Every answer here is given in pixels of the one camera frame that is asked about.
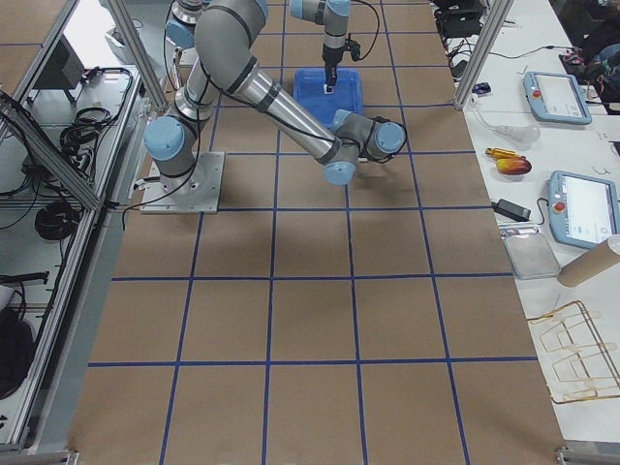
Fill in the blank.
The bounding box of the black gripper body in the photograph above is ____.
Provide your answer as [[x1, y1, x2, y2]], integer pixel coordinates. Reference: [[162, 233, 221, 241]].
[[323, 46, 345, 80]]

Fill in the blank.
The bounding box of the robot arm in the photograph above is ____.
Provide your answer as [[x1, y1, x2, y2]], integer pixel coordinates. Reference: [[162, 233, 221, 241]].
[[144, 1, 407, 185], [290, 0, 351, 94]]

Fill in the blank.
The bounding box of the blue plastic tray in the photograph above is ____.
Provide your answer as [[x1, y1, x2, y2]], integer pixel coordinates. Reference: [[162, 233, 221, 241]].
[[294, 68, 363, 129]]

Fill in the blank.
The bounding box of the gold metal tool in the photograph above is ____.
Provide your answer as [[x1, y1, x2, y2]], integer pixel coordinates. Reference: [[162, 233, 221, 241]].
[[485, 147, 520, 160]]

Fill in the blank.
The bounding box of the red yellow mango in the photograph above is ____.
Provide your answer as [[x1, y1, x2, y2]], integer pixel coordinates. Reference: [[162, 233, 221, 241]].
[[495, 157, 532, 175]]

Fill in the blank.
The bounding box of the black power adapter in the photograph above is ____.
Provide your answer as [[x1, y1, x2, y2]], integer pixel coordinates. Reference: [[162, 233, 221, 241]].
[[491, 199, 531, 222]]

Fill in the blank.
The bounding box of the upper teach pendant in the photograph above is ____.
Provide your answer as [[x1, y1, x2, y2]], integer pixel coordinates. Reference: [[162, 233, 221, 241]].
[[522, 72, 592, 126]]

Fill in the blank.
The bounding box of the teach pendant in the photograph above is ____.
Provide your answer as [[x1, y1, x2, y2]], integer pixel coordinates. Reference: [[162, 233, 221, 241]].
[[522, 72, 592, 126], [547, 170, 619, 249]]

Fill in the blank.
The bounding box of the lower teach pendant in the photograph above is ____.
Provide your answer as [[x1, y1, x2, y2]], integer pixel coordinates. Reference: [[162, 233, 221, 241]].
[[547, 170, 619, 249]]

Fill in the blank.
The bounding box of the cardboard tube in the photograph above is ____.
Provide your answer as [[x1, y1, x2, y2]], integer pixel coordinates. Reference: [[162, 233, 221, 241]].
[[557, 234, 619, 288]]

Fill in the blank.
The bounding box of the aluminium frame post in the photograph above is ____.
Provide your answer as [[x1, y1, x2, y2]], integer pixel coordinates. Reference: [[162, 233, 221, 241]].
[[453, 0, 513, 109]]

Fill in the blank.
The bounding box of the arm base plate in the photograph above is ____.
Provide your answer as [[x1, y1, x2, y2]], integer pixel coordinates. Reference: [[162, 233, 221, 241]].
[[139, 152, 226, 214]]

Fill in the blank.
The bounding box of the gold wire rack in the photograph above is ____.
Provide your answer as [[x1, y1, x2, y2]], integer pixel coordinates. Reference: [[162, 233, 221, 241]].
[[527, 300, 619, 405]]

